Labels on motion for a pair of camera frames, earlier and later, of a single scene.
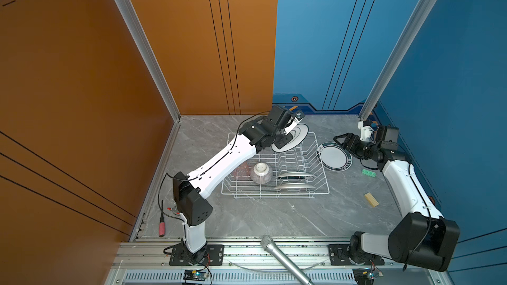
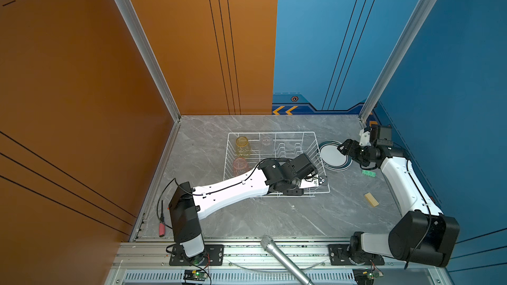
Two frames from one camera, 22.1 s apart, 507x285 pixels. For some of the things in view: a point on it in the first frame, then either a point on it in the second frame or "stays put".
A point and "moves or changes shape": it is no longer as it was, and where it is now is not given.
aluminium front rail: [146, 262] stays put
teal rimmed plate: [294, 175] moves or changes shape
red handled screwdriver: [162, 224] stays put
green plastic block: [369, 173] stays put
